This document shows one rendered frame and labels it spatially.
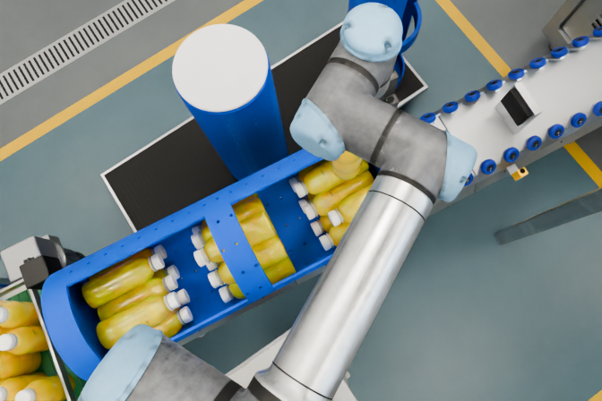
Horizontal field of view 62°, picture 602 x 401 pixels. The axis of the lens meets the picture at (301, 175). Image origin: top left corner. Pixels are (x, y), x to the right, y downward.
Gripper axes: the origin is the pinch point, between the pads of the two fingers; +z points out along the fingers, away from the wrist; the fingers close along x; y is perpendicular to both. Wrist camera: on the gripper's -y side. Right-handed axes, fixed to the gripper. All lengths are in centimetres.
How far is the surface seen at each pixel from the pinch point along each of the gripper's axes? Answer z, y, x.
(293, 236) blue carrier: 48, -17, -6
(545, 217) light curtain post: 92, 67, -34
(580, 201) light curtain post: 66, 67, -34
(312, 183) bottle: 31.5, -7.3, 1.4
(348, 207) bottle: 30.7, -2.4, -8.1
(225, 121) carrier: 47, -20, 34
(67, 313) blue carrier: 21, -68, -2
